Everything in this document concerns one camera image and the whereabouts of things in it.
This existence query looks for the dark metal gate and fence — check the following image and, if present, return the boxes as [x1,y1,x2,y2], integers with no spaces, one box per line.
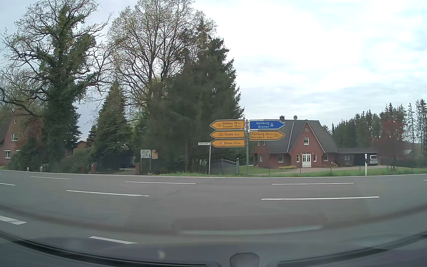
[162,153,254,176]

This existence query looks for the red brick house dark roof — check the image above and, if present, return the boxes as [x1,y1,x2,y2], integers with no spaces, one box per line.
[252,115,339,169]

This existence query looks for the yellow and blue direction signs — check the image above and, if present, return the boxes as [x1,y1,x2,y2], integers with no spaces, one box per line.
[209,119,286,176]

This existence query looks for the small white street name sign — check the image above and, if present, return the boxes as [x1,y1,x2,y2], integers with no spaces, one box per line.
[198,142,213,175]

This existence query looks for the car's own bonnet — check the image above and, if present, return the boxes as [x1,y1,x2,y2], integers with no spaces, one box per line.
[0,217,427,267]

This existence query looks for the dark red leafed tree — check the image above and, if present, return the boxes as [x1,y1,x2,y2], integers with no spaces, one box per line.
[377,118,406,170]

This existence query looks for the grass verge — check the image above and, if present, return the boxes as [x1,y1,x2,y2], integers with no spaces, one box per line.
[154,166,427,178]

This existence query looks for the road markings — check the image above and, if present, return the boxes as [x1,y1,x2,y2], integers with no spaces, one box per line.
[0,171,427,245]

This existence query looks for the group of tall trees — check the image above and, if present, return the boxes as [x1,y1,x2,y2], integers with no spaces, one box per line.
[0,0,245,174]

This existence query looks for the dark carport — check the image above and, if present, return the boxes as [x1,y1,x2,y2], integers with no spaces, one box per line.
[335,148,378,167]

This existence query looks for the grey asphalt road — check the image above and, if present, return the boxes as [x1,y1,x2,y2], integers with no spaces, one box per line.
[0,168,427,256]

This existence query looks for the white notice board on posts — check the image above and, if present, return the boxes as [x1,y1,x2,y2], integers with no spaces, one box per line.
[140,149,152,173]

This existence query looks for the red brick house behind trees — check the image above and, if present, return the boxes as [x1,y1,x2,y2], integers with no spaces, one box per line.
[0,110,45,168]

